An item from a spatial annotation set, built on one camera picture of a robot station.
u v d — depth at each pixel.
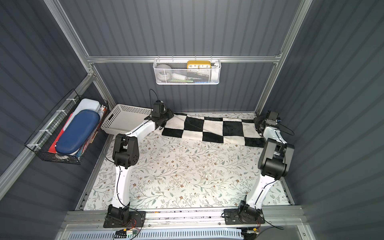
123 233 0.72
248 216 0.68
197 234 0.77
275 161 0.53
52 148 0.65
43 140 0.62
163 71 0.83
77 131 0.68
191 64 0.87
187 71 0.90
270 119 0.77
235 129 1.06
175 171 0.91
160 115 0.85
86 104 0.79
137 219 0.74
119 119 1.15
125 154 0.61
